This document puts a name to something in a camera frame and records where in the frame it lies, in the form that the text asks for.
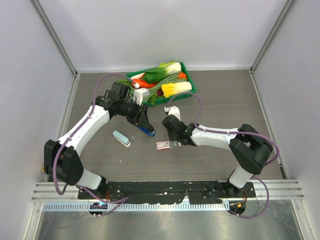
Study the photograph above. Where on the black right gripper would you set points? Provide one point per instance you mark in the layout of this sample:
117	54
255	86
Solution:
171	137

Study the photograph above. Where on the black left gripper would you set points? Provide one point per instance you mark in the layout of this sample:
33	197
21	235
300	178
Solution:
140	118

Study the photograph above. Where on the staple box red white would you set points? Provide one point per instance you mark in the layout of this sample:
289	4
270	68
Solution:
170	144

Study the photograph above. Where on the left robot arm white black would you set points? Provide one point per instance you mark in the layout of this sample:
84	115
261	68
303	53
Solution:
62	157

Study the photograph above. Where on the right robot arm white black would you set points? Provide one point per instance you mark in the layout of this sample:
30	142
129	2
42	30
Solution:
250	149

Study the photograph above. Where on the light blue small stapler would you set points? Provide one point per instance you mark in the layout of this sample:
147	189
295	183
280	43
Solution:
121	138

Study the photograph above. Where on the green plastic tray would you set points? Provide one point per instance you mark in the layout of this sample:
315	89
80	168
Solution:
160	99

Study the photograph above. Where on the yellow napa cabbage toy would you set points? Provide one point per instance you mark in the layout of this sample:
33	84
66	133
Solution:
174	88

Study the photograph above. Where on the green leafy vegetable toy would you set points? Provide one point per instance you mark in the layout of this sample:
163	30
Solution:
150	75

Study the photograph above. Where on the green bean bundle toy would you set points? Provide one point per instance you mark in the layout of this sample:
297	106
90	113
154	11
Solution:
169	79

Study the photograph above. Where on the small orange carrot toy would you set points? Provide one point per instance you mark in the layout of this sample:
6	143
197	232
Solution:
182	75

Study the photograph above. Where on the white bok choy toy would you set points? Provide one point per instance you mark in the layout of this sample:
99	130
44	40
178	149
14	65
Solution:
170	67

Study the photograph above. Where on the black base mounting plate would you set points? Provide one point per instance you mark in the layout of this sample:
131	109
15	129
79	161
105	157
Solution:
173	192

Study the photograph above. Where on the orange snack bag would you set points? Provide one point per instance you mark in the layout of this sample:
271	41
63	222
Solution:
43	170

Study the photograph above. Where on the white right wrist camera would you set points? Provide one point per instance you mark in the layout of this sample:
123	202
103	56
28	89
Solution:
172	112

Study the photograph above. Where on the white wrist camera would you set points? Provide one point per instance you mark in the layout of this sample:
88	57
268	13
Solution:
172	112
139	94

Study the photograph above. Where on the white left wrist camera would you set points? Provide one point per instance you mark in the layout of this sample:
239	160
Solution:
139	94

